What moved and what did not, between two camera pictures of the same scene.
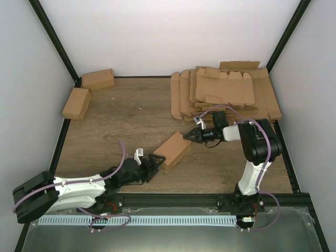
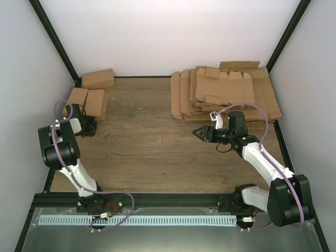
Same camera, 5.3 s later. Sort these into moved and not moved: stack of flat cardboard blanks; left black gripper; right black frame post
Moved: left black gripper
Not moved: stack of flat cardboard blanks; right black frame post
